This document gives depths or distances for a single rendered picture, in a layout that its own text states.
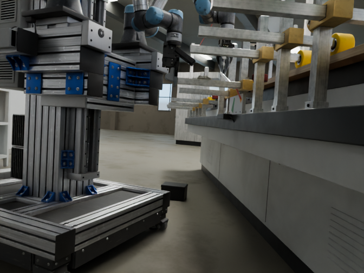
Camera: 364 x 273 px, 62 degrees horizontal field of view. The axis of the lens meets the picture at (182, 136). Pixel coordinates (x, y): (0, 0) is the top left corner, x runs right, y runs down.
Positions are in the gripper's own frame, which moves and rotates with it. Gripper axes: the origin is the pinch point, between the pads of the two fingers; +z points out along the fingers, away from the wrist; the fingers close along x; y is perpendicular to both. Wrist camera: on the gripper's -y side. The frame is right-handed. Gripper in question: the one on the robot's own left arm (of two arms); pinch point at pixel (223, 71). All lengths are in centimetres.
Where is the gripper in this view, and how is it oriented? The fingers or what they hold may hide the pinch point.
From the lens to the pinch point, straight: 174.6
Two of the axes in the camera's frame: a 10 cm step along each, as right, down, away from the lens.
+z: -0.6, 10.0, 0.5
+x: 9.9, 0.6, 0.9
